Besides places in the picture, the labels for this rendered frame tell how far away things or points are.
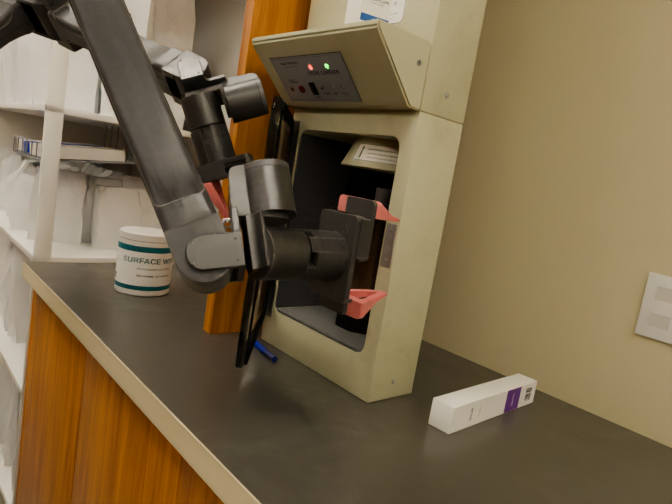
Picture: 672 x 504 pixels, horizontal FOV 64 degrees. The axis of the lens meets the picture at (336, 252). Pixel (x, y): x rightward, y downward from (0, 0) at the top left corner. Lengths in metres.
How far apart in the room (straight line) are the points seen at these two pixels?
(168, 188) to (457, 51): 0.52
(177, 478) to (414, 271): 0.48
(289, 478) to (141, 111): 0.44
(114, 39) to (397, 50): 0.37
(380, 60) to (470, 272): 0.62
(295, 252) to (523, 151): 0.77
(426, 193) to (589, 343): 0.47
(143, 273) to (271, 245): 0.81
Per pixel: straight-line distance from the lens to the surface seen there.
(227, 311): 1.12
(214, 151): 0.84
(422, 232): 0.88
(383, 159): 0.92
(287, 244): 0.55
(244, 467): 0.69
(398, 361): 0.92
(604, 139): 1.16
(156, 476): 0.94
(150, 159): 0.59
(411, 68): 0.82
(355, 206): 0.63
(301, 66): 0.95
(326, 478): 0.69
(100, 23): 0.67
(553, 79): 1.24
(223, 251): 0.53
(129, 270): 1.34
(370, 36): 0.80
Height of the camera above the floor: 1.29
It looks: 8 degrees down
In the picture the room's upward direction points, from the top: 9 degrees clockwise
